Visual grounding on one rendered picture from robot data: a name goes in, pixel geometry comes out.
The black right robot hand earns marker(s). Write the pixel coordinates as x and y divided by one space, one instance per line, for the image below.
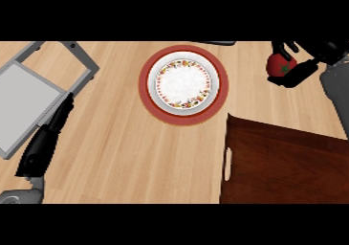
332 51

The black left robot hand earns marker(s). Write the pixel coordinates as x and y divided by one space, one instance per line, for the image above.
41 150

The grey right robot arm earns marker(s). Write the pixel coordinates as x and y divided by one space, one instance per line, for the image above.
342 92

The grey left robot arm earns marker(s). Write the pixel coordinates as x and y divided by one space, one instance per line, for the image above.
35 189

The white floral rimmed plate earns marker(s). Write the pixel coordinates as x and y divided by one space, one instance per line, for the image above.
184 83

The dark brown wooden tray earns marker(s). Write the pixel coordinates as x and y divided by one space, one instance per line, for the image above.
291 169

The flat grey panel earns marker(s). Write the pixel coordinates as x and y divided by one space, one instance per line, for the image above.
22 102

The dark flat object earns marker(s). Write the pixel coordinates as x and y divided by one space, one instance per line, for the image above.
217 42

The round red placemat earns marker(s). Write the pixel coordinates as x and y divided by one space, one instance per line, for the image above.
144 95

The grey metal frame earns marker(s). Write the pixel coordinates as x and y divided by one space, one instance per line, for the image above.
85 62

